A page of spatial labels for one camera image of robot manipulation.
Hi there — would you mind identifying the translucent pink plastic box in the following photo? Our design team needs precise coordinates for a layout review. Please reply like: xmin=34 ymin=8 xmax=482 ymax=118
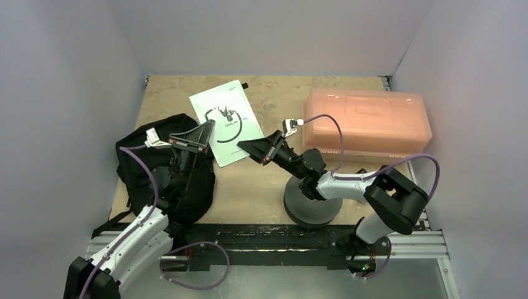
xmin=302 ymin=88 xmax=433 ymax=162

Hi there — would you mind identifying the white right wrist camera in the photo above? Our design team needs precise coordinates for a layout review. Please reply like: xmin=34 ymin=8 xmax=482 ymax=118
xmin=281 ymin=118 xmax=304 ymax=138

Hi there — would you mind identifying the grey thin notebook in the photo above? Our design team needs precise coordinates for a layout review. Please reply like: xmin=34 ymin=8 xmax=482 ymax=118
xmin=189 ymin=80 xmax=264 ymax=168

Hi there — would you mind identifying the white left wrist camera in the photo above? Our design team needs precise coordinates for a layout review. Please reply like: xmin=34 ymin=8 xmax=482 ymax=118
xmin=144 ymin=128 xmax=172 ymax=150

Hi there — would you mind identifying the black metal base rail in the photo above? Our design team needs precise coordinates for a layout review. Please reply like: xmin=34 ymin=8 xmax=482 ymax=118
xmin=84 ymin=222 xmax=450 ymax=273

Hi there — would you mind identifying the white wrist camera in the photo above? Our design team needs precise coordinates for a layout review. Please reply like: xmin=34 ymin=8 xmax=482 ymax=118
xmin=281 ymin=118 xmax=304 ymax=138
xmin=144 ymin=128 xmax=172 ymax=150

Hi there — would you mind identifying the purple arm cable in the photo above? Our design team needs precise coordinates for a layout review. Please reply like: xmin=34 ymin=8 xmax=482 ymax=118
xmin=78 ymin=145 xmax=159 ymax=299
xmin=303 ymin=114 xmax=441 ymax=203

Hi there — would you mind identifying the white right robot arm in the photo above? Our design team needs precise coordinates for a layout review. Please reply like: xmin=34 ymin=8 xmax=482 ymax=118
xmin=237 ymin=130 xmax=430 ymax=254

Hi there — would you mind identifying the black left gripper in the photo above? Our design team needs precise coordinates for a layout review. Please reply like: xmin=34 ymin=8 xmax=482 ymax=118
xmin=167 ymin=120 xmax=214 ymax=191

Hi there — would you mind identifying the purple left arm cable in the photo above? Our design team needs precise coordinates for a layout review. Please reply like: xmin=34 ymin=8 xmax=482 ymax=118
xmin=78 ymin=145 xmax=159 ymax=299

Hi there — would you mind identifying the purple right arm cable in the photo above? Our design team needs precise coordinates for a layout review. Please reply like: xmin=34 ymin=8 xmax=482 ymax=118
xmin=303 ymin=114 xmax=441 ymax=203

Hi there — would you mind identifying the black student backpack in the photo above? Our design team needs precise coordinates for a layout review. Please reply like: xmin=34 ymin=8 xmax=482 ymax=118
xmin=92 ymin=113 xmax=215 ymax=237

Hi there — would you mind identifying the grey filament spool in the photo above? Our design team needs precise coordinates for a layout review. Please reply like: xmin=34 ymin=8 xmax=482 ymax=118
xmin=283 ymin=176 xmax=343 ymax=229

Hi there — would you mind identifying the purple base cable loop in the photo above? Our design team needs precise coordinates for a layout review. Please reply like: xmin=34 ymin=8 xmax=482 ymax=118
xmin=158 ymin=241 xmax=231 ymax=292

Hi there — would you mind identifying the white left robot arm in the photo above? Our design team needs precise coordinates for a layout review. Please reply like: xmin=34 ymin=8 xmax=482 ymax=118
xmin=64 ymin=120 xmax=215 ymax=298

